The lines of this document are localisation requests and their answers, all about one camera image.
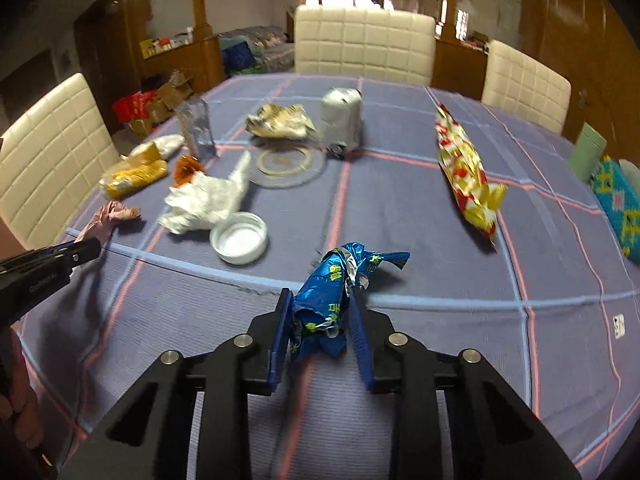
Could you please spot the white round cap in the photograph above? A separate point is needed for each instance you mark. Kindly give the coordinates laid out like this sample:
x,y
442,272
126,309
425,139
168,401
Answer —
x,y
240,239

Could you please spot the yellow snack bag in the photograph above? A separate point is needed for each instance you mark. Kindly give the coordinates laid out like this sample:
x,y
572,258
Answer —
x,y
146,164

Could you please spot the pink paper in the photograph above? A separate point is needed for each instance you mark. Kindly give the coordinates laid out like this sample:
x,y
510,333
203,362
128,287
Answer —
x,y
105,220

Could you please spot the white crumpled tissue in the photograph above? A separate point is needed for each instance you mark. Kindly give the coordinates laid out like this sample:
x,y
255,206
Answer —
x,y
206,201

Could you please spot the person left hand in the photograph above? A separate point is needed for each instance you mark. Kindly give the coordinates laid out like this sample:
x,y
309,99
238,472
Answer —
x,y
19,407

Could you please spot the grey sofa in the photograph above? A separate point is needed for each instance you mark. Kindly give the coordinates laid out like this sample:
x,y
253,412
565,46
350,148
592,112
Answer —
x,y
269,45

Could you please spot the white sticker tag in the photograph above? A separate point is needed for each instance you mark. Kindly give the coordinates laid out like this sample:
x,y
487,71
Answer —
x,y
619,326

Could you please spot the clear plastic cup stack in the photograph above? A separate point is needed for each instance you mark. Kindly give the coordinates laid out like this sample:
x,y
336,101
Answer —
x,y
195,128

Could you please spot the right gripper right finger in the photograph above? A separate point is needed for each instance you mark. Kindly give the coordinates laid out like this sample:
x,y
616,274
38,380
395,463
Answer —
x,y
369,330

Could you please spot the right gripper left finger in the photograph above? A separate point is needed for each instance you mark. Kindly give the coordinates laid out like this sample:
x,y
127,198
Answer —
x,y
271,334

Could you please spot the white milk carton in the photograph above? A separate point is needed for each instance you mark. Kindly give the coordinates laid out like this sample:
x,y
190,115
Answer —
x,y
341,121

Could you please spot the beige crumpled wrapper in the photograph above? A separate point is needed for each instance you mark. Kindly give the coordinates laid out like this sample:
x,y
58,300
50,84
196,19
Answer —
x,y
274,121

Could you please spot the red yellow snack wrapper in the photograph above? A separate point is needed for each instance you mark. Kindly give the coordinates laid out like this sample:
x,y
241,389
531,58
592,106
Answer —
x,y
477,198

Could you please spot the green card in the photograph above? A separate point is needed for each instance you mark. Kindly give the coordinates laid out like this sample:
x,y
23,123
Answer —
x,y
587,152

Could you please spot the cream chair far end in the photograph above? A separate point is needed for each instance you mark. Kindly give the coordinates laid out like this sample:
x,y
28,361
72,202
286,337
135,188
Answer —
x,y
395,46

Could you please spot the cream chair left side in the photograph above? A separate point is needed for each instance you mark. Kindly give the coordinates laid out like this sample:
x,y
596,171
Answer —
x,y
52,159

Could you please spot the blue foil snack wrapper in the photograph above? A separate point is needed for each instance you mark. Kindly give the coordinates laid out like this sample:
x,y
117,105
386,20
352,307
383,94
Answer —
x,y
320,306

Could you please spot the wooden partition cabinet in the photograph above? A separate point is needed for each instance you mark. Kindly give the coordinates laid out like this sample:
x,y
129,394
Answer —
x,y
201,61

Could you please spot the orange candy wrapper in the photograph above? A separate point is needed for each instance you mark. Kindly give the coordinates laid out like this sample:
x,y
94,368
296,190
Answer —
x,y
185,170

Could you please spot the teal patterned box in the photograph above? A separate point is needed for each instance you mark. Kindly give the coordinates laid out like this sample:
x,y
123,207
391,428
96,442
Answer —
x,y
620,202

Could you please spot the clear plastic lid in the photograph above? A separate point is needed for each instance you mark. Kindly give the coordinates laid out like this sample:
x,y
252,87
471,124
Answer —
x,y
286,164

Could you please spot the cream chair right side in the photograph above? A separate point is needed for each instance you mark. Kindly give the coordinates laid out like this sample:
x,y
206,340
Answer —
x,y
520,85

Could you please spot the cream chair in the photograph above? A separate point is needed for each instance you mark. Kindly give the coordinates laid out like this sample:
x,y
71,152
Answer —
x,y
520,85
52,159

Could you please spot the cardboard boxes pile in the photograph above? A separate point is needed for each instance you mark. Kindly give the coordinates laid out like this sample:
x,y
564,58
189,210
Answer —
x,y
142,111

